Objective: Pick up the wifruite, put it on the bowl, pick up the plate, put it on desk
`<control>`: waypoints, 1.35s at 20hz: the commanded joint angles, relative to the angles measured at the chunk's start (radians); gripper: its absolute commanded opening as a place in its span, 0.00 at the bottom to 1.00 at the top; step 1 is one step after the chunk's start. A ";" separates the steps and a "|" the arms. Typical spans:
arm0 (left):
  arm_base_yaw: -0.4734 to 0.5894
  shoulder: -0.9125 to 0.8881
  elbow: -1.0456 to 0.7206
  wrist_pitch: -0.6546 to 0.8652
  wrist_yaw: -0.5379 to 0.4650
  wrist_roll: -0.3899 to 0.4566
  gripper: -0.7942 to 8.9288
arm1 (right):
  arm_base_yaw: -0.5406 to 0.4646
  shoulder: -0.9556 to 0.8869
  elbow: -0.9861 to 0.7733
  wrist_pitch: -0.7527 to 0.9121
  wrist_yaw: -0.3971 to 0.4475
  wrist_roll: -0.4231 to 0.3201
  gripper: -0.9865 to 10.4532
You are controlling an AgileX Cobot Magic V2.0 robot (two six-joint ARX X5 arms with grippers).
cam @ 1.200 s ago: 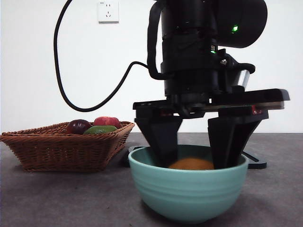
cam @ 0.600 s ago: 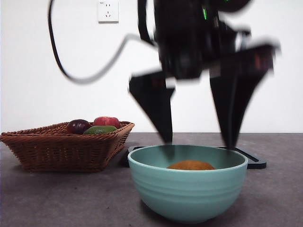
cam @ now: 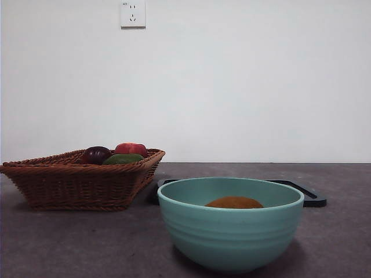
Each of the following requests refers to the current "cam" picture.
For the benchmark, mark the brown kiwifruit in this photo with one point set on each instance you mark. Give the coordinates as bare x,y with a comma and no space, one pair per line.
234,202

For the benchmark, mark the teal ribbed bowl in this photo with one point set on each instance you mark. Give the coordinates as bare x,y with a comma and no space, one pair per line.
232,237

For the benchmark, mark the red apple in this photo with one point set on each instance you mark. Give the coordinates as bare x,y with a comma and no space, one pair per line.
130,148

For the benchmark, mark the green avocado-like fruit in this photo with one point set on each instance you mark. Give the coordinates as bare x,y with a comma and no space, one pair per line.
123,159

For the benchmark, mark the dark purple round fruit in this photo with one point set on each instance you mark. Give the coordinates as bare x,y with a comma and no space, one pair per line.
94,154

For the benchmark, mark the brown wicker basket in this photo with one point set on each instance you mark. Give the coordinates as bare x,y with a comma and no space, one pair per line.
72,188

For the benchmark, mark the black rectangular tray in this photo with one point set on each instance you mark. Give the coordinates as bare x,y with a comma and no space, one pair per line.
314,199

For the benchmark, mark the white wall socket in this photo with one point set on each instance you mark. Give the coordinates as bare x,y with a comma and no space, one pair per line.
132,14

